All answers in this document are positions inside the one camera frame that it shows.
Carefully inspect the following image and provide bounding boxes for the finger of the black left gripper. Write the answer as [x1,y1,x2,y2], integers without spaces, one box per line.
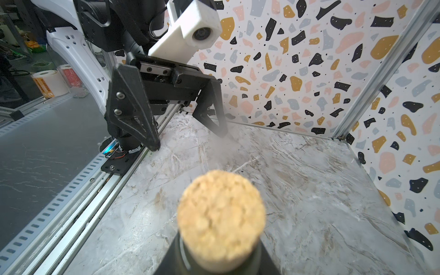
[192,78,229,138]
[104,64,160,151]

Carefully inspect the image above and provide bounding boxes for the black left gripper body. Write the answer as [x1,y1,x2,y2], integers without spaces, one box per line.
[128,53,206,115]

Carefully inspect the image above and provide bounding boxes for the cork bottle stopper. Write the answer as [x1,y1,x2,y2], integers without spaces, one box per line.
[177,170,266,260]

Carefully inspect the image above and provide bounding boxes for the clear glass bottle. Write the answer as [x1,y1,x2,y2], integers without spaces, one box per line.
[154,233,281,275]

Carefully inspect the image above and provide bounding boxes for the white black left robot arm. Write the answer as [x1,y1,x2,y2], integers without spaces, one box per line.
[34,1,228,151]

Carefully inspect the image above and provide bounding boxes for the red white label roll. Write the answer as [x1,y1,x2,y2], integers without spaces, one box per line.
[57,64,83,88]

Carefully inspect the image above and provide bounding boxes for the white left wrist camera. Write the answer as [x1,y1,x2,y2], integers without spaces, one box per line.
[148,0,222,64]

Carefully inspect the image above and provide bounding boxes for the aluminium front rail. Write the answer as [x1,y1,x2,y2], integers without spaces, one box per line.
[0,102,183,275]

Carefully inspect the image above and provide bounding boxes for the aluminium right corner post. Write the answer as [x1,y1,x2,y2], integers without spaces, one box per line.
[332,0,440,139]

